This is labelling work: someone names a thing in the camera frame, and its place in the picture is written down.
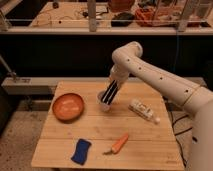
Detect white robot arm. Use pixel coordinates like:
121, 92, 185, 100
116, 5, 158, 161
110, 41, 213, 171

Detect white ceramic cup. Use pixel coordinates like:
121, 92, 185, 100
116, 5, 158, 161
97, 91, 111, 112

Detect white plastic bottle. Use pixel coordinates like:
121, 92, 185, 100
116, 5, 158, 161
129, 99, 160, 124

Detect orange bowl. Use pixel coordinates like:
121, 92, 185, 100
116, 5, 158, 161
52, 93, 84, 121

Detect wooden table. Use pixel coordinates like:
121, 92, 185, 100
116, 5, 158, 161
31, 91, 184, 171

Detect orange toy carrot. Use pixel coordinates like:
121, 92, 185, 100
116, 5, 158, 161
104, 133, 129, 155

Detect blue sponge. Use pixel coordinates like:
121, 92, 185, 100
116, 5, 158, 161
71, 139, 91, 165

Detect background workbench with clutter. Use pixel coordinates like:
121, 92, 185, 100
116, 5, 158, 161
0, 0, 213, 35

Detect black floor cables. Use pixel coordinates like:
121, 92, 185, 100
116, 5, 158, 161
171, 113, 191, 168

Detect grey metal rail beam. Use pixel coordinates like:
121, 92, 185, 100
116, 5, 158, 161
1, 77, 210, 98

